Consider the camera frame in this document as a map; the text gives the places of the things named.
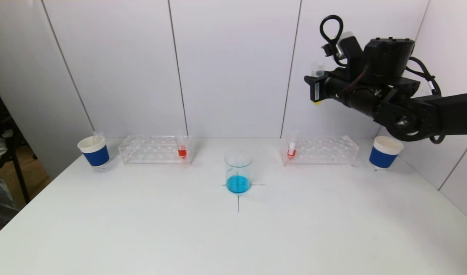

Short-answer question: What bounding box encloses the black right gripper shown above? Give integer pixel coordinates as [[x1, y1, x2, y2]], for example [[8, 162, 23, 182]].
[[304, 73, 352, 103]]

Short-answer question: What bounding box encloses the yellow pigment test tube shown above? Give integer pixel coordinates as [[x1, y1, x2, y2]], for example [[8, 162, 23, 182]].
[[311, 62, 326, 105]]

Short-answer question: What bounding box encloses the clear acrylic test tube rack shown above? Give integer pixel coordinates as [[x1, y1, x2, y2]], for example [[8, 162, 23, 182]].
[[119, 135, 193, 165], [280, 134, 359, 166]]

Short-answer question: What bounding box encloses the red pigment tube white label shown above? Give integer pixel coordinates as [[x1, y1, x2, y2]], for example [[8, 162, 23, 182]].
[[286, 131, 299, 160]]

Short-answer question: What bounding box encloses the clear glass beaker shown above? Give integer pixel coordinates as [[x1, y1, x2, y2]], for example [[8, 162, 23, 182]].
[[225, 151, 252, 194]]

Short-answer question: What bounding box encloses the red pigment test tube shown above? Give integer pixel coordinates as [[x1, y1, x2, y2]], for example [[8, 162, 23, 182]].
[[175, 131, 189, 160]]

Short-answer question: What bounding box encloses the blue white paper cup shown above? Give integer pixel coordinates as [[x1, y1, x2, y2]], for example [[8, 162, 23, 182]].
[[78, 136, 111, 169], [369, 136, 404, 170]]

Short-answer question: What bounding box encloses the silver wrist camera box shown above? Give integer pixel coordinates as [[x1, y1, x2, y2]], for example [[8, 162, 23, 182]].
[[337, 31, 364, 61]]

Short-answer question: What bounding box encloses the black looped camera cable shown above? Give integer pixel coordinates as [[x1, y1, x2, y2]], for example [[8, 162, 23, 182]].
[[320, 15, 345, 68]]

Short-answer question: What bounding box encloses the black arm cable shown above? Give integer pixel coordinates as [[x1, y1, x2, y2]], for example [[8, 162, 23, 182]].
[[407, 57, 446, 145]]

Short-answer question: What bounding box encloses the black chair frame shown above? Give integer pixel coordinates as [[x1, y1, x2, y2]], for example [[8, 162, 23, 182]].
[[0, 76, 39, 204]]

